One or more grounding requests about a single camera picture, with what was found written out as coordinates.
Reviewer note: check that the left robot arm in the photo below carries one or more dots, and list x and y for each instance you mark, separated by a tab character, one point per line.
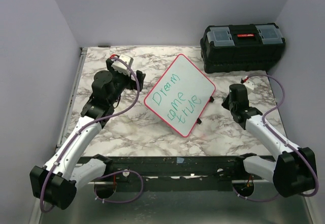
98	110

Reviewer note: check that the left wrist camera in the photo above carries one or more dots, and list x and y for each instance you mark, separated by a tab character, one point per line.
120	67

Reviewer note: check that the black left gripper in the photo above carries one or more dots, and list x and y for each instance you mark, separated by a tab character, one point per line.
131	84

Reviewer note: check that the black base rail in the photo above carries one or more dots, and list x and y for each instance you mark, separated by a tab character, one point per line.
129	174

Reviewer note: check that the aluminium frame rail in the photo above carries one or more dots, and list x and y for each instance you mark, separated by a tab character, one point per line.
68	114

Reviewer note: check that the black toolbox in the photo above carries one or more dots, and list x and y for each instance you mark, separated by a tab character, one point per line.
251	47

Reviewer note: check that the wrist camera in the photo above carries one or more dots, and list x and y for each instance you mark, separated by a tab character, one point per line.
120	67
248	83

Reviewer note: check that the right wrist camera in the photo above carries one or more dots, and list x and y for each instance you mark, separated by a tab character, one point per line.
248	83

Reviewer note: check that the pink framed whiteboard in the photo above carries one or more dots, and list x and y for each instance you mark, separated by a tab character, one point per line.
180	95

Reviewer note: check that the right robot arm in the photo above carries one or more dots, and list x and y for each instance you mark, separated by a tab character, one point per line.
293	170

